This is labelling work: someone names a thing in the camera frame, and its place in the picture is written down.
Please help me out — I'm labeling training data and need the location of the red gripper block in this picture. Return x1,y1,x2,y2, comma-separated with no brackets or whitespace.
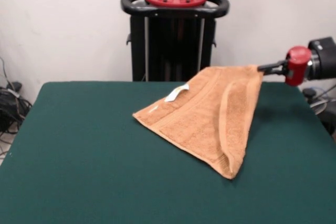
256,46,313,87

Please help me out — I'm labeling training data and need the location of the orange terry towel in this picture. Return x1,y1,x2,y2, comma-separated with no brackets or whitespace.
132,64,265,180

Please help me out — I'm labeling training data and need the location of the black grey stand foot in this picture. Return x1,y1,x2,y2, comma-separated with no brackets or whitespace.
5,81,24,92
301,87,336,136

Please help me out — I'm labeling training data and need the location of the dark green table cloth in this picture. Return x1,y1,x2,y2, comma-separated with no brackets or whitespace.
0,81,336,224

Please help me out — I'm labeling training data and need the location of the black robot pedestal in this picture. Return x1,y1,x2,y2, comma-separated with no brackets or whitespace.
120,0,230,82

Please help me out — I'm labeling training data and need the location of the black floor cable bundle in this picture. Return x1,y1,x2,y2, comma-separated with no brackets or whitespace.
0,56,34,159

